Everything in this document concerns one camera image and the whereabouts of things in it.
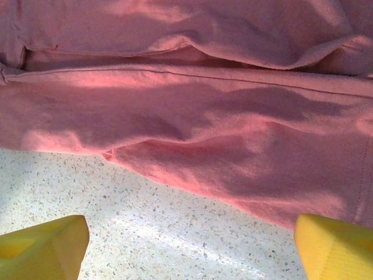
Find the pink t-shirt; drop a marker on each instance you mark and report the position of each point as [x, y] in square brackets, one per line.
[186, 102]

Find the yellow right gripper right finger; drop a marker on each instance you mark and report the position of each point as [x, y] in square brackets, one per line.
[341, 253]

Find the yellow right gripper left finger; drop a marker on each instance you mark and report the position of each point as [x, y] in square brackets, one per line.
[40, 251]

